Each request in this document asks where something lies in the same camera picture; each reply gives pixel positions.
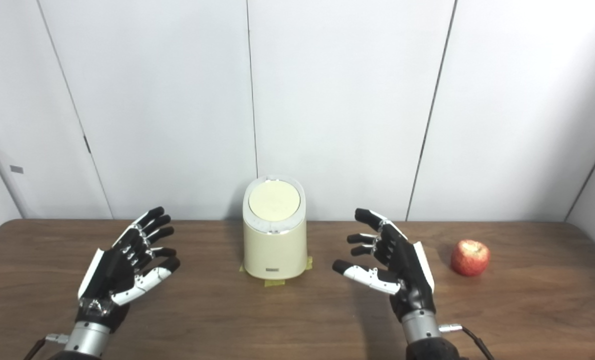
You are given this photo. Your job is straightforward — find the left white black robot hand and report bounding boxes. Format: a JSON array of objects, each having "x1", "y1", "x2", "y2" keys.
[{"x1": 77, "y1": 206, "x2": 181, "y2": 331}]

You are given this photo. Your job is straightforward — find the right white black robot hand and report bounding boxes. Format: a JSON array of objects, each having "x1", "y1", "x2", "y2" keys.
[{"x1": 332, "y1": 208, "x2": 436, "y2": 322}]

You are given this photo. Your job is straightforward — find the red apple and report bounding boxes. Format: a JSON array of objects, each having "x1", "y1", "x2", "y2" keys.
[{"x1": 450, "y1": 239, "x2": 491, "y2": 277}]

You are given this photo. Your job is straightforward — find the round cream bin lid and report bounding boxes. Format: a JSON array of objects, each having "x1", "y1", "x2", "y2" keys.
[{"x1": 248, "y1": 180, "x2": 301, "y2": 222}]

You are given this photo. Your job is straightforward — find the cream-colored bin body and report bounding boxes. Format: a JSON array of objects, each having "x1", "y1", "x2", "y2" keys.
[{"x1": 242, "y1": 175, "x2": 308, "y2": 281}]

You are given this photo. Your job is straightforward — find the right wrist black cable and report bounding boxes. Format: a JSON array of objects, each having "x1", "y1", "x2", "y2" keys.
[{"x1": 438, "y1": 324, "x2": 496, "y2": 360}]

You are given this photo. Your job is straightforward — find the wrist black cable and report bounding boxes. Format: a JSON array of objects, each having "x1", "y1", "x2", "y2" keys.
[
  {"x1": 23, "y1": 333, "x2": 69, "y2": 360},
  {"x1": 438, "y1": 324, "x2": 496, "y2": 360}
]

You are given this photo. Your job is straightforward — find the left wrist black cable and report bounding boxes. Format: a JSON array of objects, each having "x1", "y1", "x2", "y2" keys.
[{"x1": 23, "y1": 333, "x2": 69, "y2": 360}]

